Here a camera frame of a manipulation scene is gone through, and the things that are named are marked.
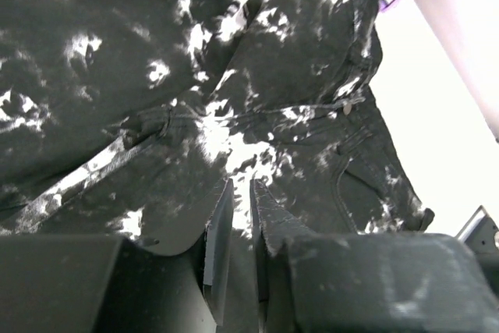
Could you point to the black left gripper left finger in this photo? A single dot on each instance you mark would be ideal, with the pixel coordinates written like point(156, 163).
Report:
point(187, 274)

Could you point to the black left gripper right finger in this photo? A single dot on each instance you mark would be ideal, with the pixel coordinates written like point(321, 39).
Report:
point(299, 271)

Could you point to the black white patterned trousers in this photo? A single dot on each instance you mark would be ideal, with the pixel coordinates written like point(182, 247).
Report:
point(120, 115)

